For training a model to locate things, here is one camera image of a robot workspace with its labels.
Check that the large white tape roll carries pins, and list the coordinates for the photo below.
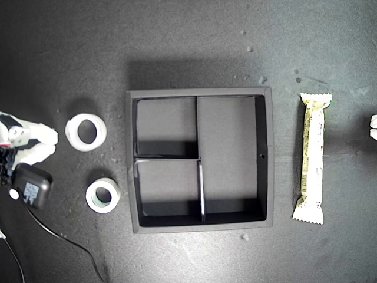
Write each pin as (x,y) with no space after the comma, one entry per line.
(70,138)

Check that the snack bar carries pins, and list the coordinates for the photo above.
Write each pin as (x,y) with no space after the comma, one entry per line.
(313,153)

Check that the small white tape roll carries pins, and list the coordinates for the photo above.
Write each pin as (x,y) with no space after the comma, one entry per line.
(92,203)

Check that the black tray with wells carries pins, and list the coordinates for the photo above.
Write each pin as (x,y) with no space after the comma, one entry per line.
(226,132)

